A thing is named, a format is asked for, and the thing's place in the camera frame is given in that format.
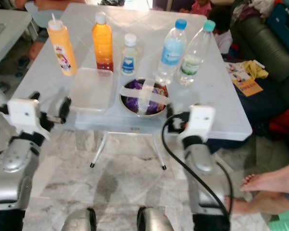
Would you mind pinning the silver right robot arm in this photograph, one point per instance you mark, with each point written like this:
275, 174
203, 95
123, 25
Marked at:
204, 173

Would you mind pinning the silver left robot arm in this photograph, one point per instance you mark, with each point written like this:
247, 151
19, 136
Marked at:
14, 168

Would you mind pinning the clear plastic food container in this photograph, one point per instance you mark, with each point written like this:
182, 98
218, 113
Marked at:
91, 90

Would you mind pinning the white plastic folding table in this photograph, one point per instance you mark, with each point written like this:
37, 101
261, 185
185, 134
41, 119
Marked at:
207, 103

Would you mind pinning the metal bowl with purple food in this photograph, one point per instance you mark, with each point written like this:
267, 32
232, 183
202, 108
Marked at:
137, 102

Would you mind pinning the orange squeeze sauce bottle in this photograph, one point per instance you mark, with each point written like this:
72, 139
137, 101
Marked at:
63, 48

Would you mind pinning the white side table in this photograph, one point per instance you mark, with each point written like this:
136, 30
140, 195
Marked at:
7, 38

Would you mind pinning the water bottle blue cap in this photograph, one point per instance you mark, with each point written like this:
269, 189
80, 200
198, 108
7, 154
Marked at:
171, 53

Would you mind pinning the water bottle teal cap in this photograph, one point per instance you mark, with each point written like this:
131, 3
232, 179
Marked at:
195, 57

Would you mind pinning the small clear bottle blue label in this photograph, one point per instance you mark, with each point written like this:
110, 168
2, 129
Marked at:
129, 60

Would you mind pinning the orange juice bottle white cap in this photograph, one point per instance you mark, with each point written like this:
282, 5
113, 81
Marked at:
102, 45

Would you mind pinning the orange printed booklet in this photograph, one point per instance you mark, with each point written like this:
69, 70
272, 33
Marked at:
243, 84

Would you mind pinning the pale blue plastic chair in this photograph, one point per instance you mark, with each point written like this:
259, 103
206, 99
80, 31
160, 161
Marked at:
38, 18

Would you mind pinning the person in orange shirt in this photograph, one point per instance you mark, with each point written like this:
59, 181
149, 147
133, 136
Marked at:
48, 3

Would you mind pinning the yellow cloth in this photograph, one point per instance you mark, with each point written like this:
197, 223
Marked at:
257, 69

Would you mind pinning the child in white shirt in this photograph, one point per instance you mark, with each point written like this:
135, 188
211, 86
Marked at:
222, 33

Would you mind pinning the silver right robot leg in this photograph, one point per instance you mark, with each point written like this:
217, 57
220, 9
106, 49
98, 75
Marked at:
154, 219

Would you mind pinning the silver robot leg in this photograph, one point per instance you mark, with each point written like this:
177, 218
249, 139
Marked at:
79, 220
154, 219

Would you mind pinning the silver left robot leg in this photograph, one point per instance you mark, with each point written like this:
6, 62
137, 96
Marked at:
79, 220

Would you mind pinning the red cloth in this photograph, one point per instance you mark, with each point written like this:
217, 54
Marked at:
284, 124

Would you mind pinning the bare person foot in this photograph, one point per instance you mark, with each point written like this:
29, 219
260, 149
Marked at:
265, 204
274, 179

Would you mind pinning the dark green sofa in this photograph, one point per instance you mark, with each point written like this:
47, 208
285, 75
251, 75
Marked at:
265, 53

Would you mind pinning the child in pink shirt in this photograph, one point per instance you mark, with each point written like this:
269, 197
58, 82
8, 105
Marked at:
201, 7

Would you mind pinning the green plastic stool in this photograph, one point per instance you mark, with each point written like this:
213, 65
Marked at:
284, 222

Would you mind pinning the blue bag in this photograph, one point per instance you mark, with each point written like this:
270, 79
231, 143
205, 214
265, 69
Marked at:
284, 24

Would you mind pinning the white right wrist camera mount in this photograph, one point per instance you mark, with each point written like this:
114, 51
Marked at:
200, 120

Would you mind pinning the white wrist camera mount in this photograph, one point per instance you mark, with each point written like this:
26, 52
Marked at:
200, 120
23, 114

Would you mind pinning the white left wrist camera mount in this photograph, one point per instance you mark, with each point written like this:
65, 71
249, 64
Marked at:
23, 114

